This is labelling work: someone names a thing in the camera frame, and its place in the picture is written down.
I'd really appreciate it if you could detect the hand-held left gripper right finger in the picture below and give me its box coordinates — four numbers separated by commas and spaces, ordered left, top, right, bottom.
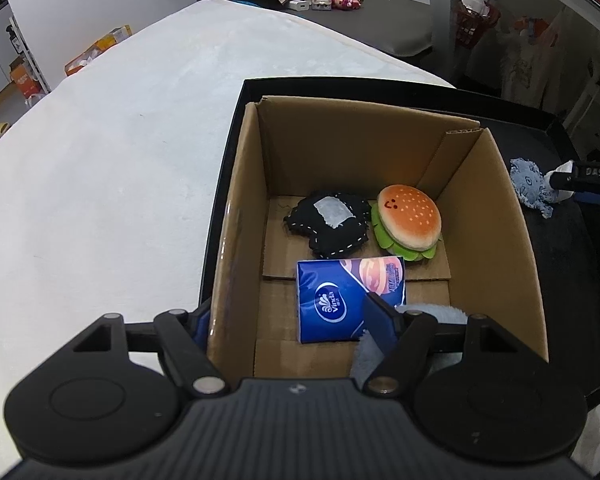
362, 292, 512, 397

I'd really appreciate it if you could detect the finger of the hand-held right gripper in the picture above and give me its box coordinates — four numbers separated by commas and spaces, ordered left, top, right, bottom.
544, 172, 588, 200

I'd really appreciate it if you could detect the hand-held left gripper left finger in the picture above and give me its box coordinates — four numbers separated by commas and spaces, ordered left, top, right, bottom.
70, 305, 231, 398

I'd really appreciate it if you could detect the white tissue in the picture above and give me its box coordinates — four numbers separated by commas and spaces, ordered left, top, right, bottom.
542, 160, 577, 204

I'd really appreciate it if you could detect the small blue plush toy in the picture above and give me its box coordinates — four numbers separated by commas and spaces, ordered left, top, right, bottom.
510, 157, 556, 219

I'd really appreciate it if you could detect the blue tissue packet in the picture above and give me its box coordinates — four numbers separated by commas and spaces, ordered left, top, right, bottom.
296, 256, 407, 345

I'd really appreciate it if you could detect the black tray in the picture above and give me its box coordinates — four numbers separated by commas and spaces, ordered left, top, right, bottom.
200, 78, 600, 411

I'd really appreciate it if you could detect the black felt pouch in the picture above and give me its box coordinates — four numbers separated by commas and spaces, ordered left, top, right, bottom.
283, 191, 372, 260

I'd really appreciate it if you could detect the burger plush toy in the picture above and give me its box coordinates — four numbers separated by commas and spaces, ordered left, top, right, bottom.
370, 185, 442, 262

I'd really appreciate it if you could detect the brown cardboard box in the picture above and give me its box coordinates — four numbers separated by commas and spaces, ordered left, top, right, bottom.
207, 95, 551, 382

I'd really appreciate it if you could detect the white rack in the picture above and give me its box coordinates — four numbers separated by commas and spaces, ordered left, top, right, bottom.
564, 59, 600, 132

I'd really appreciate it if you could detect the white t-shirt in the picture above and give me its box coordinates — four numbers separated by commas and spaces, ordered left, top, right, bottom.
500, 10, 567, 109

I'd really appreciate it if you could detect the red basket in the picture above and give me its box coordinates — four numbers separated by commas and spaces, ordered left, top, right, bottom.
455, 0, 501, 51

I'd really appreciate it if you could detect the dark low platform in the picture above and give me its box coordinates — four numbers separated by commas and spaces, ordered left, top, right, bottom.
300, 0, 437, 59

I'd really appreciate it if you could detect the orange carton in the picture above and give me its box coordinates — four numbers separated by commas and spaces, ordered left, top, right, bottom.
9, 57, 49, 100

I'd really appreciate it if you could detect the yellow carton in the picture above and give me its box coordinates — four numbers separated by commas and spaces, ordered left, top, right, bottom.
64, 25, 133, 77

